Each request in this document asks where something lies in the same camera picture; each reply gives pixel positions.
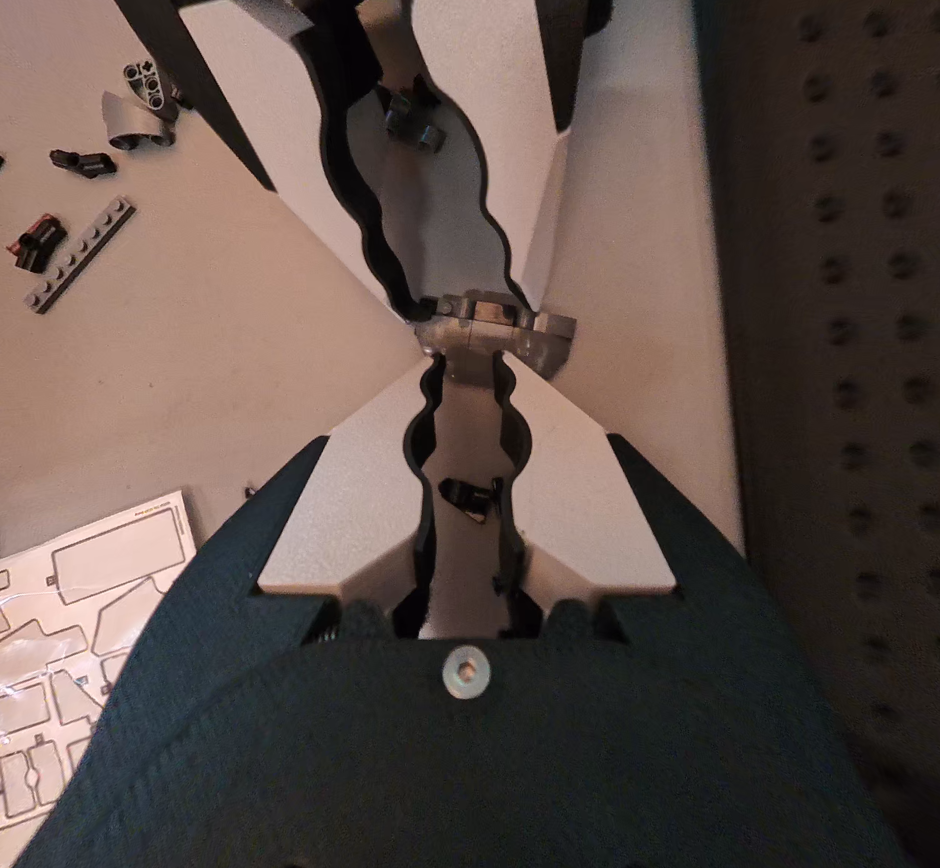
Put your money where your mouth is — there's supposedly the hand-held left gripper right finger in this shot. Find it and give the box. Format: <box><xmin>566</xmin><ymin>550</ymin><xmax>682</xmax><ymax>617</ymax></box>
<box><xmin>493</xmin><ymin>352</ymin><xmax>679</xmax><ymax>635</ymax></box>

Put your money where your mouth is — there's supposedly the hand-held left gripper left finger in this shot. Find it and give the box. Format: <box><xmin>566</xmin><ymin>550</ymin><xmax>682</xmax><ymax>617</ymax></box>
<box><xmin>256</xmin><ymin>352</ymin><xmax>449</xmax><ymax>635</ymax></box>

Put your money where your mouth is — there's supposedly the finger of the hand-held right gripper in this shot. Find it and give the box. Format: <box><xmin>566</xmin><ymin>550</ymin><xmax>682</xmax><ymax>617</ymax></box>
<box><xmin>410</xmin><ymin>0</ymin><xmax>574</xmax><ymax>312</ymax></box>
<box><xmin>177</xmin><ymin>0</ymin><xmax>421</xmax><ymax>323</ymax></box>

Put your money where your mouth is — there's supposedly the grey domed lego assembly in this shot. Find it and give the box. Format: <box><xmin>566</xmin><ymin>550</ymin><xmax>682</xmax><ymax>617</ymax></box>
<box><xmin>415</xmin><ymin>290</ymin><xmax>577</xmax><ymax>384</ymax></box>

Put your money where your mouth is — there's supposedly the grey curved lego panel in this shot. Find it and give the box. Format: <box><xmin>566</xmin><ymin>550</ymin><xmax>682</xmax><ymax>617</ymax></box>
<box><xmin>101</xmin><ymin>90</ymin><xmax>177</xmax><ymax>149</ymax></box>

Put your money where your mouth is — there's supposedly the lego sticker sheet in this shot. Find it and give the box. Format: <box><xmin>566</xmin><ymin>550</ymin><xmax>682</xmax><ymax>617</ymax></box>
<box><xmin>0</xmin><ymin>490</ymin><xmax>198</xmax><ymax>847</ymax></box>

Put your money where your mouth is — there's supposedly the long grey lego plate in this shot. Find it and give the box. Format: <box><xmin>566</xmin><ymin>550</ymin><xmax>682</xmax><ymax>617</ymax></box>
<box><xmin>25</xmin><ymin>197</ymin><xmax>138</xmax><ymax>314</ymax></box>

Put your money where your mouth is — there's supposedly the dark grey curved technic beam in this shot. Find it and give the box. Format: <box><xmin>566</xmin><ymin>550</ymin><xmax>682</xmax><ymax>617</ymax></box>
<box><xmin>123</xmin><ymin>60</ymin><xmax>175</xmax><ymax>110</ymax></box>

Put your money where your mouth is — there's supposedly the black technic pin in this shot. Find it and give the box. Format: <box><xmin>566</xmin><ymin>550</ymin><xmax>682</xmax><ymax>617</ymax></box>
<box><xmin>439</xmin><ymin>476</ymin><xmax>502</xmax><ymax>524</ymax></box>

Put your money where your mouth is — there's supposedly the black angled technic connector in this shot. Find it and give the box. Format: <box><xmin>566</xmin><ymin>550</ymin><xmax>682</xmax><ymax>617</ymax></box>
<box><xmin>50</xmin><ymin>150</ymin><xmax>118</xmax><ymax>179</ymax></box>

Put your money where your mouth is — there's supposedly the black connector with brown pin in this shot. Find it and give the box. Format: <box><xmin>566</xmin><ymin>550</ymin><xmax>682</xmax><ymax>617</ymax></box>
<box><xmin>7</xmin><ymin>213</ymin><xmax>67</xmax><ymax>274</ymax></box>

